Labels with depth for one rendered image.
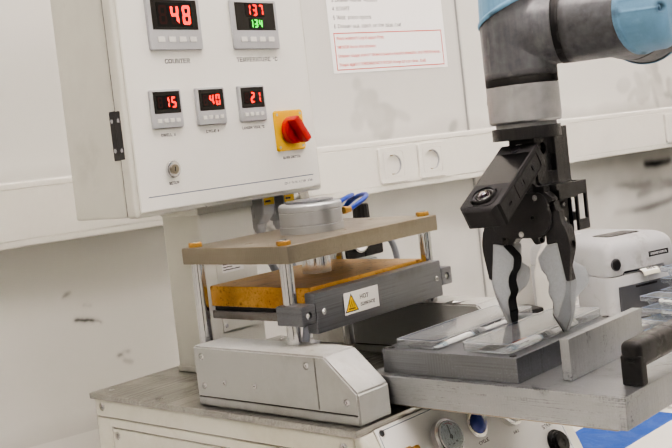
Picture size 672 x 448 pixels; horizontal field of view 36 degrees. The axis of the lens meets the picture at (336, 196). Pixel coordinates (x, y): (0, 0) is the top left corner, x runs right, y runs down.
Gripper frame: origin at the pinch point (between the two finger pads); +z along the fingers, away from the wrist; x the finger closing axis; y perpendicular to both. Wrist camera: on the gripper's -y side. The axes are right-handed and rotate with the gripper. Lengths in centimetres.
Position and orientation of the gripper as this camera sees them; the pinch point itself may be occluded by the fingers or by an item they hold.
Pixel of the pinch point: (534, 319)
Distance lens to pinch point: 108.5
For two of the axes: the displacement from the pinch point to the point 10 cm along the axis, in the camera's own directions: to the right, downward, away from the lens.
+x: -7.3, 0.5, 6.8
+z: 1.1, 9.9, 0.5
